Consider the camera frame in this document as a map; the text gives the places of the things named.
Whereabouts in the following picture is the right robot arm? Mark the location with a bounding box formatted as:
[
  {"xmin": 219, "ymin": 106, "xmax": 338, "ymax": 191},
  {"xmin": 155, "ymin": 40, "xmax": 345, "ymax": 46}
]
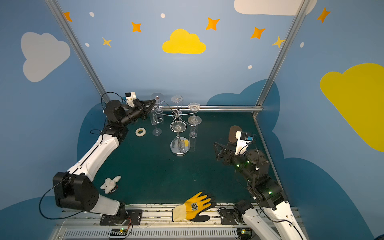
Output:
[{"xmin": 214, "ymin": 143, "xmax": 306, "ymax": 240}]

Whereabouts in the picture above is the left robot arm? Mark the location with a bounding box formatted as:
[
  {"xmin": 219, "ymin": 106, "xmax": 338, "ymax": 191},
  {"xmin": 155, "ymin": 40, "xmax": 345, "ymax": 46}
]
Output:
[{"xmin": 51, "ymin": 99, "xmax": 156, "ymax": 225}]

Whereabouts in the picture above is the chrome wine glass rack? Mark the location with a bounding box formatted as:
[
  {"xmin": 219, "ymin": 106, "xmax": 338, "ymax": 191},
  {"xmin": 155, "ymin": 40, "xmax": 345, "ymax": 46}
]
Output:
[{"xmin": 162, "ymin": 95, "xmax": 201, "ymax": 156}]

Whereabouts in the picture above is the white tape roll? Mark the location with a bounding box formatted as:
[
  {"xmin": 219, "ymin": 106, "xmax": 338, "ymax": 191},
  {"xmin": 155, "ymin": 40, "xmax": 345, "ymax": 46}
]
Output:
[{"xmin": 135, "ymin": 128, "xmax": 147, "ymax": 137}]

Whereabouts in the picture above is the brown oval pad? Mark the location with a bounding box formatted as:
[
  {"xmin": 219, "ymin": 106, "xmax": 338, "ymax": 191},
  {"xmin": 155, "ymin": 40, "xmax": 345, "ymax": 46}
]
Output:
[{"xmin": 228, "ymin": 126, "xmax": 242, "ymax": 143}]

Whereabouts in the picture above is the yellow black work glove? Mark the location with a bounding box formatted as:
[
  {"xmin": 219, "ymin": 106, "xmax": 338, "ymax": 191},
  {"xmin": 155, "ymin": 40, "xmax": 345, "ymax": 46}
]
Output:
[{"xmin": 172, "ymin": 192, "xmax": 217, "ymax": 223}]

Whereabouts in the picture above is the small white plush toy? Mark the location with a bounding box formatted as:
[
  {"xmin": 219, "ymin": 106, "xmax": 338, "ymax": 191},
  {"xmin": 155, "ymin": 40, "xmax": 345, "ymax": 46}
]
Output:
[{"xmin": 100, "ymin": 176, "xmax": 121, "ymax": 194}]

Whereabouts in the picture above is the right controller board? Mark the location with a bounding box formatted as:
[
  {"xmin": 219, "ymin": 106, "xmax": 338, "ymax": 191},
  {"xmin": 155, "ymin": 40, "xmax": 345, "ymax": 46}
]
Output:
[{"xmin": 236, "ymin": 228, "xmax": 253, "ymax": 240}]

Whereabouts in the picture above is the controller board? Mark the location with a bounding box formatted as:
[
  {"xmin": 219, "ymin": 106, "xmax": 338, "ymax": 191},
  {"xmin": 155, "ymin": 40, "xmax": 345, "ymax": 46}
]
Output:
[
  {"xmin": 236, "ymin": 228, "xmax": 253, "ymax": 240},
  {"xmin": 109, "ymin": 229, "xmax": 129, "ymax": 240}
]

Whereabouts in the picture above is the left controller board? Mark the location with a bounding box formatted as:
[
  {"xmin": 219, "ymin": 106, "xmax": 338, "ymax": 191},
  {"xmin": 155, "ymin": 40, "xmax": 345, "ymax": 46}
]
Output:
[{"xmin": 109, "ymin": 229, "xmax": 129, "ymax": 240}]

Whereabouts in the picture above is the horizontal aluminium frame bar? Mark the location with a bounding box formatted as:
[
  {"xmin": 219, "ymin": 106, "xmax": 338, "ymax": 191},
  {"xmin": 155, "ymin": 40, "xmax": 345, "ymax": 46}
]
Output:
[{"xmin": 163, "ymin": 105, "xmax": 263, "ymax": 112}]

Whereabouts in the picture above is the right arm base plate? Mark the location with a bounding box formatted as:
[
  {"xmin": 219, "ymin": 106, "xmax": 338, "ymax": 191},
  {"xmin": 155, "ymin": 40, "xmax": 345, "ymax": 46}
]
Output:
[{"xmin": 218, "ymin": 208, "xmax": 244, "ymax": 225}]

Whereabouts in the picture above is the aluminium rail base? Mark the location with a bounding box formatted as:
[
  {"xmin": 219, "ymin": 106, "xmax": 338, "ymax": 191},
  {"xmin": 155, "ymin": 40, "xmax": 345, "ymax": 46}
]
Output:
[{"xmin": 49, "ymin": 203, "xmax": 310, "ymax": 240}]

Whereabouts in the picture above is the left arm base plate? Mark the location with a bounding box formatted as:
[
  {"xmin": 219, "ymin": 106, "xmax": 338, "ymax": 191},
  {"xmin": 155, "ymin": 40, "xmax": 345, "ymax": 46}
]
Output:
[{"xmin": 100, "ymin": 209, "xmax": 143, "ymax": 226}]

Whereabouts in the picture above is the left aluminium frame post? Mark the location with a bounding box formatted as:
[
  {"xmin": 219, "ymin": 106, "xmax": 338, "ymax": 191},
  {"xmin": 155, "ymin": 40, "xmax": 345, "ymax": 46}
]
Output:
[{"xmin": 45, "ymin": 0, "xmax": 122, "ymax": 104}]

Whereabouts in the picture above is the aluminium frame post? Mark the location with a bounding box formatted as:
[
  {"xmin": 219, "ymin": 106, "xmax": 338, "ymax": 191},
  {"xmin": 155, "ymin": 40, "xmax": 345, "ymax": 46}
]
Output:
[
  {"xmin": 45, "ymin": 0, "xmax": 122, "ymax": 104},
  {"xmin": 253, "ymin": 0, "xmax": 311, "ymax": 120}
]

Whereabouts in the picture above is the right aluminium frame post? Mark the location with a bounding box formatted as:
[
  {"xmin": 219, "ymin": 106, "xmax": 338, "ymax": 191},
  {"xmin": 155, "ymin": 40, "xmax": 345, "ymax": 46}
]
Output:
[{"xmin": 253, "ymin": 0, "xmax": 311, "ymax": 120}]

